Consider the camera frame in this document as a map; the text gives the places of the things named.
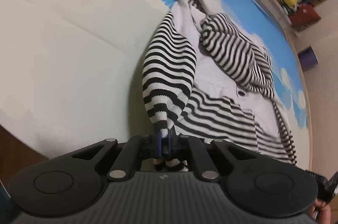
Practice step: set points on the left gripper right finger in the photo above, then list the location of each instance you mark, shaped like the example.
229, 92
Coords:
171, 143

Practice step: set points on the striped white knit garment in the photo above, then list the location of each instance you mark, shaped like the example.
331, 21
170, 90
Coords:
205, 77

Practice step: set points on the blue white patterned bedsheet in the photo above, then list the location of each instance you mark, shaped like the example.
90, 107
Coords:
71, 70

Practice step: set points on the purple box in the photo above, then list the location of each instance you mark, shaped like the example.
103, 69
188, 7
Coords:
307, 58

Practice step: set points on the right hand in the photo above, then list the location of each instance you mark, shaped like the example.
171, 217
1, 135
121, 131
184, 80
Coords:
321, 212

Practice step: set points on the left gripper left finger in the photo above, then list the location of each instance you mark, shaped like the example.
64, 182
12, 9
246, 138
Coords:
157, 144

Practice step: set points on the dark red patterned cushion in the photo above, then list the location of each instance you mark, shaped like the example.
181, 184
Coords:
305, 16

